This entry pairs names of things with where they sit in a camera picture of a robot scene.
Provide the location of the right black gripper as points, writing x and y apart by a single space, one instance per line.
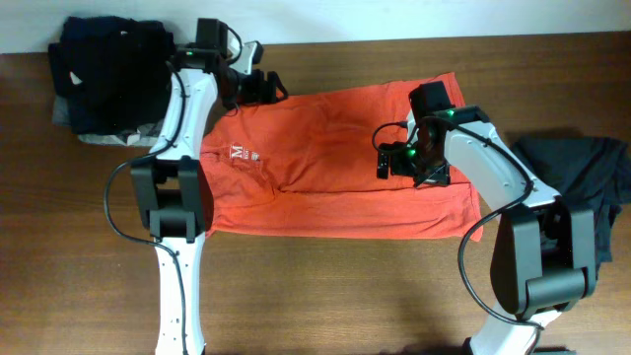
437 176

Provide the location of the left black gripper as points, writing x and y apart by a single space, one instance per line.
256 94

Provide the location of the red printed t-shirt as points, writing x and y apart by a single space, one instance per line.
307 167

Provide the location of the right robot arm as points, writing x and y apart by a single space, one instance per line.
543 261

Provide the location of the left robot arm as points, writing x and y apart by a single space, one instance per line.
173 196

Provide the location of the grey folded garment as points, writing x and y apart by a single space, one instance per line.
143 136

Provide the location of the black folded garment on pile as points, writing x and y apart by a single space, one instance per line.
112 72

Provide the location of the dark grey t-shirt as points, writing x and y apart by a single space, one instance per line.
594 171

